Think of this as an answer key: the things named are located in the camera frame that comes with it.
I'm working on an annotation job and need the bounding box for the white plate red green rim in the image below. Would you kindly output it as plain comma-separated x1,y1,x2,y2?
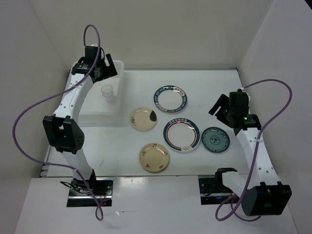
163,118,201,153

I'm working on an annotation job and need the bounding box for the white plastic bin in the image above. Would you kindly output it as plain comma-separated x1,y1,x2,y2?
54,60,124,127

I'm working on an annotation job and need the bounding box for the purple cable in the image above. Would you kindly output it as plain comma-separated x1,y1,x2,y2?
12,24,105,221
215,79,293,222

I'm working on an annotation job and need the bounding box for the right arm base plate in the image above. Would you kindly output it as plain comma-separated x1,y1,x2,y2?
198,175,234,205

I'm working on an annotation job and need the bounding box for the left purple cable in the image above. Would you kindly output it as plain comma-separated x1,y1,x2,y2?
12,24,105,221

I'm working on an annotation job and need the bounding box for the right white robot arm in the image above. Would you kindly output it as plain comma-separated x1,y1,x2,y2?
209,89,292,216

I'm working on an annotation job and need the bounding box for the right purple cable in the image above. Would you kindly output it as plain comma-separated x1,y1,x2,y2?
215,79,293,222

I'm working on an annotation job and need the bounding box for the beige plate with black patch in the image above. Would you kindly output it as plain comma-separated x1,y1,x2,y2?
130,107,157,132

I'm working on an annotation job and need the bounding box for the clear glass cup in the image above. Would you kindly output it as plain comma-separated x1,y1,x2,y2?
101,85,114,100

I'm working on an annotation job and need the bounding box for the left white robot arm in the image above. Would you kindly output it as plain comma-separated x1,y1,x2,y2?
43,44,117,195

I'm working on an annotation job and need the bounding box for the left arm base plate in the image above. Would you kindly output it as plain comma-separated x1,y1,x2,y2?
61,177,114,208

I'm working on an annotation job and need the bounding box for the white plate dark green rim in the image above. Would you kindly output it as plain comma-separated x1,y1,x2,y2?
153,85,188,114

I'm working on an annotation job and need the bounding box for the beige plate with red marks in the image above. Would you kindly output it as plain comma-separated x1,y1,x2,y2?
139,143,170,174

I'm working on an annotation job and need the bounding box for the teal patterned small plate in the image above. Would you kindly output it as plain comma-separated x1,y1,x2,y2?
201,127,230,154

